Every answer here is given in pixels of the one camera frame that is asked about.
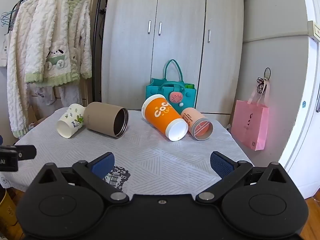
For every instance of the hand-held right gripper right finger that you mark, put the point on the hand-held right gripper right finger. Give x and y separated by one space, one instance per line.
221 166

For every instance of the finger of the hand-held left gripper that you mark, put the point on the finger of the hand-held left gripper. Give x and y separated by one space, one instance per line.
26 152

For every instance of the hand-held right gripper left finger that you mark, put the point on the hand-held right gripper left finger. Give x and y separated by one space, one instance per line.
103 165

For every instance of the brown cylindrical cup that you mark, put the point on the brown cylindrical cup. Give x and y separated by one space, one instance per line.
100 120

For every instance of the white leaf-print paper cup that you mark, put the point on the white leaf-print paper cup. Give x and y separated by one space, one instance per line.
72 120

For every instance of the pink cup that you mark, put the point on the pink cup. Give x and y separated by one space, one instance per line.
192 117

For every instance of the orange paper cup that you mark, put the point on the orange paper cup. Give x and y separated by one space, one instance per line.
157 115

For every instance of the cardboard box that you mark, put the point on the cardboard box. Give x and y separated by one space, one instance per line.
37 120

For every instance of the white patterned tablecloth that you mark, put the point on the white patterned tablecloth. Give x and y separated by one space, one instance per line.
150 155

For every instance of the yellow bin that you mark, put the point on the yellow bin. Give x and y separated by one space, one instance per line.
6 210

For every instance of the pink paper gift bag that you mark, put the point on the pink paper gift bag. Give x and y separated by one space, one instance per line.
250 125

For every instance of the grey hanging pants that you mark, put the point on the grey hanging pants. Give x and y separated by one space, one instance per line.
45 95

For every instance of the white fleece robe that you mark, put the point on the white fleece robe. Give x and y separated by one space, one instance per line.
16 80

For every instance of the pink watermelon bag charm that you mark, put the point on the pink watermelon bag charm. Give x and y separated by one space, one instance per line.
176 98

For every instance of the teal felt tote bag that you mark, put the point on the teal felt tote bag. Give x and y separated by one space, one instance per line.
156 92

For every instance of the white paper tag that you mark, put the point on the white paper tag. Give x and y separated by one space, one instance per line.
3 51

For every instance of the white refrigerator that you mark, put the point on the white refrigerator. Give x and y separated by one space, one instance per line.
307 105

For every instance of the white green-trim fleece jacket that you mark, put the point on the white green-trim fleece jacket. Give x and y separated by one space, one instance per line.
57 37

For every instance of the grey wooden wardrobe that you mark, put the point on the grey wooden wardrobe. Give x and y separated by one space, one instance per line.
180 17

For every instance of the black standing frame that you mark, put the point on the black standing frame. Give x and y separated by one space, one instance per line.
97 42

